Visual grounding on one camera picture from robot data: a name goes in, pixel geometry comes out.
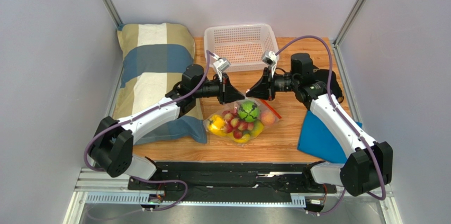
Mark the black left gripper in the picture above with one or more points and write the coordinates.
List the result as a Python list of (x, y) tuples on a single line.
[(227, 93)]

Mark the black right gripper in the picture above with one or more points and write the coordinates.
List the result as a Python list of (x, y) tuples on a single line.
[(267, 84)]

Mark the green fake watermelon ball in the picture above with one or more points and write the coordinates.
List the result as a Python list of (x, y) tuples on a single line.
[(248, 111)]

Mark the clear zip top bag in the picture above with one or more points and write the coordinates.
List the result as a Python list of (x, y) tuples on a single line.
[(263, 105)]

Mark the red fake lychee bunch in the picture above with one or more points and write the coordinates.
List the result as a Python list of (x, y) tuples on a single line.
[(235, 127)]

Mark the orange fake peach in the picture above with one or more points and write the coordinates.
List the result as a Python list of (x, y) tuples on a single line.
[(268, 118)]

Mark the yellow fake bell pepper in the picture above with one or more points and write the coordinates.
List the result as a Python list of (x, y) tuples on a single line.
[(216, 125)]

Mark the yellow fake lemon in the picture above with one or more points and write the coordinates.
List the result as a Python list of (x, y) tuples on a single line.
[(243, 140)]

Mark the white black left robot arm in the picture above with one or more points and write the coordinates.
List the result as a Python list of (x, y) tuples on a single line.
[(112, 145)]

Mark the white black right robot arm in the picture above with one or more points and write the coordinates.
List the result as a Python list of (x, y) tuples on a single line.
[(369, 163)]

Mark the white plastic basket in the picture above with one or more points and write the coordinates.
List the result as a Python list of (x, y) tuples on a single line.
[(242, 45)]

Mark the black cap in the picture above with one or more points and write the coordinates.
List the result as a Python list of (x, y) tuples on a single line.
[(322, 75)]

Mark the blue cloth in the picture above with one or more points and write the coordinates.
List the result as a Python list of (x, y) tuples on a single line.
[(316, 139)]

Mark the blue beige striped pillow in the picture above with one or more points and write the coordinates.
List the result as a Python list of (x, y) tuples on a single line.
[(154, 59)]

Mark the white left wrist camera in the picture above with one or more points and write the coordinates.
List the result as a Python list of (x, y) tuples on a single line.
[(220, 65)]

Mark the right aluminium frame post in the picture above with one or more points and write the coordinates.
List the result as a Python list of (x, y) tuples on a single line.
[(350, 19)]

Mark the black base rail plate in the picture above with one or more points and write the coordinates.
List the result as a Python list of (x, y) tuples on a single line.
[(232, 182)]

